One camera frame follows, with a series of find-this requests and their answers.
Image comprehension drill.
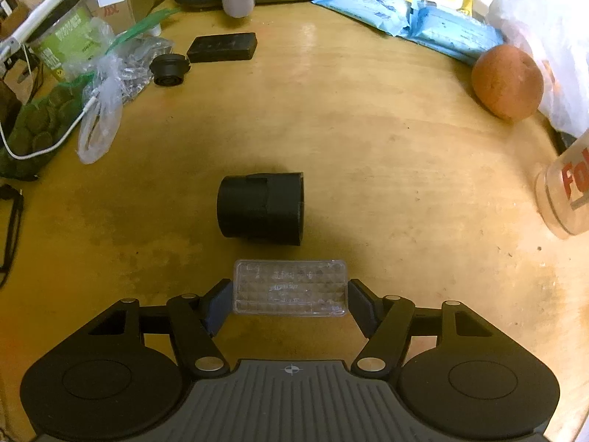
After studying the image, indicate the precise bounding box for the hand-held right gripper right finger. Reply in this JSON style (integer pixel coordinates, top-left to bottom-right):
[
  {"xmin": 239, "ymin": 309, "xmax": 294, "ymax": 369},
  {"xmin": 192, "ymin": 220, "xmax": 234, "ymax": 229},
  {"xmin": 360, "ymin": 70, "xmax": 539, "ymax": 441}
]
[{"xmin": 347, "ymin": 278, "xmax": 512, "ymax": 377}]

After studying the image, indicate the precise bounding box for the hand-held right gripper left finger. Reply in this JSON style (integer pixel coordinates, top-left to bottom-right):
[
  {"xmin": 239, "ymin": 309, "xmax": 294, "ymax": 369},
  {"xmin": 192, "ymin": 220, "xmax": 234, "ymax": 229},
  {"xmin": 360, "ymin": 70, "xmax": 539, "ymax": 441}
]
[{"xmin": 69, "ymin": 278, "xmax": 233, "ymax": 377}]

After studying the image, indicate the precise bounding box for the clear plastic box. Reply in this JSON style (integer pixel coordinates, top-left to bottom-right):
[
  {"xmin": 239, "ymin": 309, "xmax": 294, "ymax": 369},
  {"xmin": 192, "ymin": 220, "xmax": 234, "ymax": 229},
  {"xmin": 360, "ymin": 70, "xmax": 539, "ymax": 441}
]
[{"xmin": 232, "ymin": 259, "xmax": 349, "ymax": 318}]

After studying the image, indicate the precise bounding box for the black plastic cylinder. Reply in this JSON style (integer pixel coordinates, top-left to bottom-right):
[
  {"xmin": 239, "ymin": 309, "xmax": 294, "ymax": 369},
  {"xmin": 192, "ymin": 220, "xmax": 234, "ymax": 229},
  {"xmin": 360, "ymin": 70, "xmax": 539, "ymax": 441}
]
[{"xmin": 216, "ymin": 172, "xmax": 306, "ymax": 246}]

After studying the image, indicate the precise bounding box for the clear plastic bag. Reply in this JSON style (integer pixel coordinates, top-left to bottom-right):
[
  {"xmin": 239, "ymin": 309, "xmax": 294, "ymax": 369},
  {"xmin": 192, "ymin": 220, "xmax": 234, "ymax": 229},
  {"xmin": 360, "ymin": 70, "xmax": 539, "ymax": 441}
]
[{"xmin": 76, "ymin": 18, "xmax": 125, "ymax": 165}]

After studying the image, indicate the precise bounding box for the clear shaker bottle grey lid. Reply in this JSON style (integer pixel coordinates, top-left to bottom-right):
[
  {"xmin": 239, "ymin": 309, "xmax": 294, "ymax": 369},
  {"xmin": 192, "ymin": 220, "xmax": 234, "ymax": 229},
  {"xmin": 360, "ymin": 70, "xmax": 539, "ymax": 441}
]
[{"xmin": 535, "ymin": 129, "xmax": 589, "ymax": 240}]

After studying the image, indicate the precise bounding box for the small black round part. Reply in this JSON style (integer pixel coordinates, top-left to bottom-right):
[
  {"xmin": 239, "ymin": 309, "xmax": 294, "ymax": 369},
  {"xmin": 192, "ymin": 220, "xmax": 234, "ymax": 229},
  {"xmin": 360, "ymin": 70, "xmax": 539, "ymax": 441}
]
[{"xmin": 149, "ymin": 53, "xmax": 191, "ymax": 87}]

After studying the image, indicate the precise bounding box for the zip bag green seal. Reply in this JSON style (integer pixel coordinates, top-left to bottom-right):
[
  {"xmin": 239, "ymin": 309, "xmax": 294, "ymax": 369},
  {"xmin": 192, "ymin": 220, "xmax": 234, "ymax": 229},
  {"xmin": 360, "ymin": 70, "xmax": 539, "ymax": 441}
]
[{"xmin": 108, "ymin": 7, "xmax": 185, "ymax": 104}]

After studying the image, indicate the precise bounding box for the green mesh bag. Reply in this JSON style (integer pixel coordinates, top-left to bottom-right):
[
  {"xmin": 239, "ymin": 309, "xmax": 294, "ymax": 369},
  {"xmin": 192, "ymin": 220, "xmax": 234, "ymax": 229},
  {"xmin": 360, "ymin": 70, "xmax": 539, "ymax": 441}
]
[{"xmin": 0, "ymin": 76, "xmax": 95, "ymax": 181}]

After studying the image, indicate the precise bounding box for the black rectangular box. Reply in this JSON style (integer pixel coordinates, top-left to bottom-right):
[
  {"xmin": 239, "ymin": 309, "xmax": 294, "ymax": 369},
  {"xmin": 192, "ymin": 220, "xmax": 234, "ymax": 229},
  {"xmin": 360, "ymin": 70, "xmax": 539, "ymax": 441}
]
[{"xmin": 186, "ymin": 32, "xmax": 257, "ymax": 64}]

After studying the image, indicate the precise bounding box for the orange round fruit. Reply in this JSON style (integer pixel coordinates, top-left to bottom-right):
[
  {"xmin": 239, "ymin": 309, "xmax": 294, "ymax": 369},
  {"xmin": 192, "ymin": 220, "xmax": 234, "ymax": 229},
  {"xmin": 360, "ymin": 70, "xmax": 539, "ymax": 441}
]
[{"xmin": 470, "ymin": 45, "xmax": 544, "ymax": 123}]

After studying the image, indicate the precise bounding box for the blue wipes pack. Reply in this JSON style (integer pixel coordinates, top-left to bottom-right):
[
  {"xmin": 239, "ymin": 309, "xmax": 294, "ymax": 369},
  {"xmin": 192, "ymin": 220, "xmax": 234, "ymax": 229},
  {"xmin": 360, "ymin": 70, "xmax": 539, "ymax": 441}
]
[
  {"xmin": 311, "ymin": 0, "xmax": 417, "ymax": 38},
  {"xmin": 407, "ymin": 4, "xmax": 507, "ymax": 66}
]

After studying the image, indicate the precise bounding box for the green label canister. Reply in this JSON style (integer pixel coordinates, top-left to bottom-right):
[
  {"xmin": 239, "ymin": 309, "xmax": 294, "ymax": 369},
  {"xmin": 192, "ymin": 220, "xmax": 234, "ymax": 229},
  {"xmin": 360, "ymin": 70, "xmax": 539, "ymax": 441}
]
[{"xmin": 28, "ymin": 0, "xmax": 116, "ymax": 81}]

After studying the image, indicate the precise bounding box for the white plastic bag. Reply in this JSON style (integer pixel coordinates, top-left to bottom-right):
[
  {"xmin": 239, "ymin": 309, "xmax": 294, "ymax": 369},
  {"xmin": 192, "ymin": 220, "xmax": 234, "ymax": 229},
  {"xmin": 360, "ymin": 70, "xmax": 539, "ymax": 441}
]
[{"xmin": 488, "ymin": 0, "xmax": 589, "ymax": 139}]

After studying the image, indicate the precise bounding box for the white power strip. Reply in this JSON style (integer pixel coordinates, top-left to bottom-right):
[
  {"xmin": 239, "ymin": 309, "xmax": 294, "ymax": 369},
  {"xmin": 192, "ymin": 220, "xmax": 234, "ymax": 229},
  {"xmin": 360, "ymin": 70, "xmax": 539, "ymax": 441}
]
[{"xmin": 0, "ymin": 0, "xmax": 88, "ymax": 58}]

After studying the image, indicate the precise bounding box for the white cable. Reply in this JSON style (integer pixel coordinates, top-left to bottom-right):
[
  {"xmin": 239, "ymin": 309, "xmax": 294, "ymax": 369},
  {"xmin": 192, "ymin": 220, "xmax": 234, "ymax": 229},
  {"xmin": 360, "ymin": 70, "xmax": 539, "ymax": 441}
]
[{"xmin": 0, "ymin": 46, "xmax": 99, "ymax": 161}]

